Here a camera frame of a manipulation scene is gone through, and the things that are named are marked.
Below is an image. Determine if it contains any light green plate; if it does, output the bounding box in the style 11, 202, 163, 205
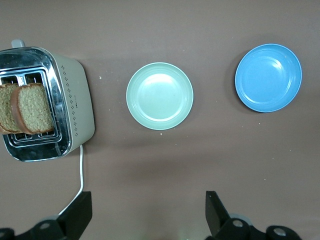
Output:
125, 61, 195, 131

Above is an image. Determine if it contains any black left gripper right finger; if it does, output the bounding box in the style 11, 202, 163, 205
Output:
205, 191, 253, 240

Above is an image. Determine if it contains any white toaster power cord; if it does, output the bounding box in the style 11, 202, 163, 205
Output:
57, 144, 85, 217

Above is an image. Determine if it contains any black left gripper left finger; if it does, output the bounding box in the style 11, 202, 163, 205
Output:
14, 191, 93, 240

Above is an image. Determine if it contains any blue plate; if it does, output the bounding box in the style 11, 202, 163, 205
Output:
234, 43, 303, 113

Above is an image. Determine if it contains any brown bread slice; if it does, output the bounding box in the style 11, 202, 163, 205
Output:
10, 82, 55, 135
0, 83, 23, 136

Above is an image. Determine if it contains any beige chrome toaster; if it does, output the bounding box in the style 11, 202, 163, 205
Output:
0, 39, 96, 163

